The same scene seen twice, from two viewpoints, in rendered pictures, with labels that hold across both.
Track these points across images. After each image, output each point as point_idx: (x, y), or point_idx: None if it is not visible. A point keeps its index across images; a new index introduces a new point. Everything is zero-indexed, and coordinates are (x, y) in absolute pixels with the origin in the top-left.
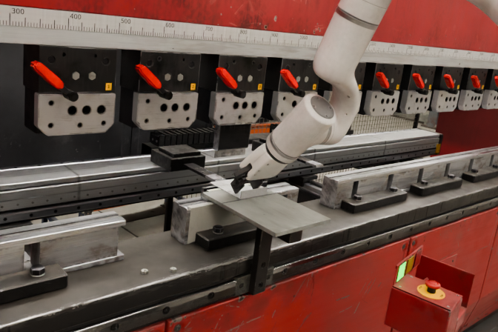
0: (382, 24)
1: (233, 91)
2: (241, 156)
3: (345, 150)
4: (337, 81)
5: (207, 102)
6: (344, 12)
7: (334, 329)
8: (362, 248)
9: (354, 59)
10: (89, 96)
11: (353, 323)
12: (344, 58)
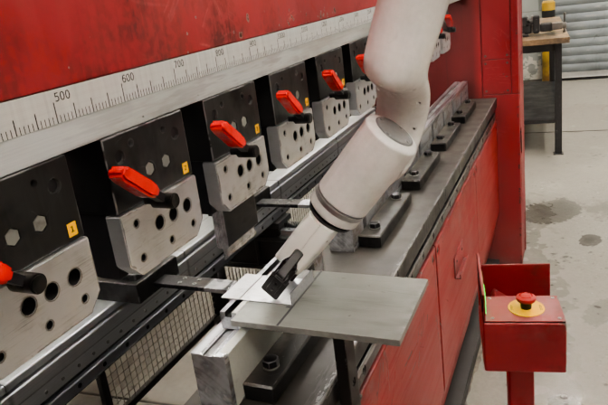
0: None
1: (234, 151)
2: (207, 231)
3: (306, 166)
4: (414, 87)
5: (197, 183)
6: None
7: (410, 400)
8: None
9: (433, 46)
10: (48, 264)
11: (420, 380)
12: (424, 50)
